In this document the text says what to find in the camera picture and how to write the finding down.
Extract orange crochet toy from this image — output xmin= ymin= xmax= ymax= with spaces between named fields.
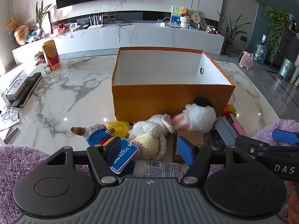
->
xmin=221 ymin=104 xmax=237 ymax=118

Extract steel trash can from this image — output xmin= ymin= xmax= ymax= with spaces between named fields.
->
xmin=278 ymin=57 xmax=295 ymax=81

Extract dark shiny packet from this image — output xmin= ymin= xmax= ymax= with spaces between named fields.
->
xmin=203 ymin=129 xmax=226 ymax=148

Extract white router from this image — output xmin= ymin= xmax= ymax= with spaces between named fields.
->
xmin=87 ymin=15 xmax=104 ymax=29

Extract white tube with barcode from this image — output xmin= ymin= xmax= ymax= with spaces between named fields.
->
xmin=134 ymin=160 xmax=189 ymax=178

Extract pink space heater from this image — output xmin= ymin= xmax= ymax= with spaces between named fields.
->
xmin=238 ymin=51 xmax=255 ymax=69

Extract white charger with cables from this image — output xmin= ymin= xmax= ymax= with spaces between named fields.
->
xmin=152 ymin=16 xmax=172 ymax=28

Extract white and yellow crochet doll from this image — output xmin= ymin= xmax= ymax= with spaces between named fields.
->
xmin=128 ymin=114 xmax=175 ymax=160

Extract dark cabinet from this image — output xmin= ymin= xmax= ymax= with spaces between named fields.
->
xmin=266 ymin=24 xmax=299 ymax=69

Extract purple fluffy cloth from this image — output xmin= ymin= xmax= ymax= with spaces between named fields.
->
xmin=0 ymin=119 xmax=299 ymax=224

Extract bear plush blue sailor suit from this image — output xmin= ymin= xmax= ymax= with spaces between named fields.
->
xmin=70 ymin=124 xmax=141 ymax=175

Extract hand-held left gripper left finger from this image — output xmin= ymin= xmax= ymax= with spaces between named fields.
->
xmin=48 ymin=137 xmax=123 ymax=185

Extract potted green plant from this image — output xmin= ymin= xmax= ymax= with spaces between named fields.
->
xmin=217 ymin=10 xmax=251 ymax=56

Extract orchid in blue-white vase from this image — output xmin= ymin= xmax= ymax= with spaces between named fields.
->
xmin=35 ymin=0 xmax=55 ymax=39

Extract small brown cardboard box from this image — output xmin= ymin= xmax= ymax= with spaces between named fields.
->
xmin=173 ymin=130 xmax=204 ymax=162

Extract grey box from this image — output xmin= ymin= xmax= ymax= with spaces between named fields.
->
xmin=214 ymin=117 xmax=239 ymax=146

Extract person's right hand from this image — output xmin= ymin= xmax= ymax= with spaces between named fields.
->
xmin=285 ymin=181 xmax=299 ymax=224

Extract black cable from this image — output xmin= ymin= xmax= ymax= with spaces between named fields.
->
xmin=111 ymin=20 xmax=133 ymax=42

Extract landscape painting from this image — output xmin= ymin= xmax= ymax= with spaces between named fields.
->
xmin=171 ymin=5 xmax=200 ymax=25

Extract white knit pot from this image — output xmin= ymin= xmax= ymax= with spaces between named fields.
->
xmin=180 ymin=16 xmax=191 ymax=29

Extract pink case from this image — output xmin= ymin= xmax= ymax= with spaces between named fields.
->
xmin=228 ymin=114 xmax=247 ymax=136

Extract black keyboard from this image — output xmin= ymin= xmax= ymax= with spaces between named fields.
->
xmin=13 ymin=72 xmax=42 ymax=108

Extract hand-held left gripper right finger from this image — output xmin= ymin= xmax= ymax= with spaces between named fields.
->
xmin=176 ymin=136 xmax=249 ymax=185

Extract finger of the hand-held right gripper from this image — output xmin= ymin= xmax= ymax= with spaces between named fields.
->
xmin=272 ymin=129 xmax=299 ymax=145
xmin=235 ymin=135 xmax=299 ymax=159

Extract white dog plush pink stripes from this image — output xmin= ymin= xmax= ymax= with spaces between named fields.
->
xmin=172 ymin=97 xmax=216 ymax=133

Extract yellow and red carton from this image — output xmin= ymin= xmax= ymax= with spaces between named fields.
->
xmin=42 ymin=40 xmax=61 ymax=71

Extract red gift boxes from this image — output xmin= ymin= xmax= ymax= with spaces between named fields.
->
xmin=53 ymin=23 xmax=70 ymax=36

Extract hanging pothos plant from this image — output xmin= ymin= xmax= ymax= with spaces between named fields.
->
xmin=263 ymin=6 xmax=295 ymax=59

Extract orange cardboard box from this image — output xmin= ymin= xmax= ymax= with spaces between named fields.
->
xmin=111 ymin=47 xmax=235 ymax=123

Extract water jug with pump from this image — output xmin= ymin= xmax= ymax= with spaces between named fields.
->
xmin=253 ymin=34 xmax=268 ymax=64

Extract gold vase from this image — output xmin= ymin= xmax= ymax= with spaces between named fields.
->
xmin=13 ymin=24 xmax=30 ymax=46

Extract round paper fan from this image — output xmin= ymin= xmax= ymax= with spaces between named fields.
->
xmin=191 ymin=13 xmax=201 ymax=28

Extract small metal tool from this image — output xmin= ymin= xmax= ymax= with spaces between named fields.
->
xmin=3 ymin=127 xmax=19 ymax=143

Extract eyeglasses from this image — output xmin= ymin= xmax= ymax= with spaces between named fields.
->
xmin=0 ymin=106 xmax=20 ymax=122

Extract small red-leaf plant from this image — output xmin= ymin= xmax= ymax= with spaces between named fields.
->
xmin=34 ymin=51 xmax=46 ymax=64

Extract dried flowers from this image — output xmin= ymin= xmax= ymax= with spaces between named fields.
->
xmin=4 ymin=15 xmax=21 ymax=32

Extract white set-top box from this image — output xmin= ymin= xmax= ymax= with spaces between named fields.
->
xmin=0 ymin=71 xmax=26 ymax=101

